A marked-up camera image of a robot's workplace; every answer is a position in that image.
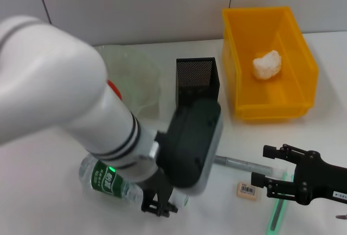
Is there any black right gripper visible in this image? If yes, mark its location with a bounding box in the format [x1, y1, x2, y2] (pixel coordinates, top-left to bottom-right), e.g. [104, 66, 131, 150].
[250, 143, 347, 206]

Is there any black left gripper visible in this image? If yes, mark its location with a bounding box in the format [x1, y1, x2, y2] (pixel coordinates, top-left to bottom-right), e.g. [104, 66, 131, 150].
[140, 166, 179, 219]

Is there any green utility knife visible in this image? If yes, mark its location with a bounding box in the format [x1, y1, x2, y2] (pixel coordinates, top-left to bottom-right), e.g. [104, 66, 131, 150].
[265, 170, 295, 233]

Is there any clear plastic water bottle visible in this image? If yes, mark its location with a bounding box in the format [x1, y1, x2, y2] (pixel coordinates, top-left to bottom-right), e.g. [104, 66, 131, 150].
[79, 153, 190, 206]

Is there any white paper ball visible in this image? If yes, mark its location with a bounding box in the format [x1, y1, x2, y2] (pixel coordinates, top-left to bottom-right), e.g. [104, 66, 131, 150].
[252, 50, 282, 81]

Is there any red orange toy fruit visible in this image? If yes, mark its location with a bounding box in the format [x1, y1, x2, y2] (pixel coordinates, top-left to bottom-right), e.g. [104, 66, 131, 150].
[106, 79, 123, 101]

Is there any grey marker pen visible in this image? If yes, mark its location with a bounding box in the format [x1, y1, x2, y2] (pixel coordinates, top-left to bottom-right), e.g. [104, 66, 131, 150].
[215, 154, 275, 177]

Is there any beige eraser with barcode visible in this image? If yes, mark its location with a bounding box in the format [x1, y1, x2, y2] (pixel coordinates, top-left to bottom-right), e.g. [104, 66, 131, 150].
[236, 181, 259, 200]

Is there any black mesh pen holder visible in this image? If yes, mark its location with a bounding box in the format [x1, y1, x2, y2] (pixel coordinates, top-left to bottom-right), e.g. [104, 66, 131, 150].
[175, 57, 221, 110]

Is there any green glass fruit plate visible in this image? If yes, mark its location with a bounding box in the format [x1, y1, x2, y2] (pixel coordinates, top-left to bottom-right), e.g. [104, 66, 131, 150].
[94, 44, 163, 121]

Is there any yellow plastic bin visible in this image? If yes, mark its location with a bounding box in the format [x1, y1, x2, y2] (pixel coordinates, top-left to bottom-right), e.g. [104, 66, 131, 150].
[222, 6, 319, 121]

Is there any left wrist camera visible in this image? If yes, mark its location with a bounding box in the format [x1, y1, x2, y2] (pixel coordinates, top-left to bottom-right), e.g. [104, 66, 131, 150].
[156, 98, 224, 197]

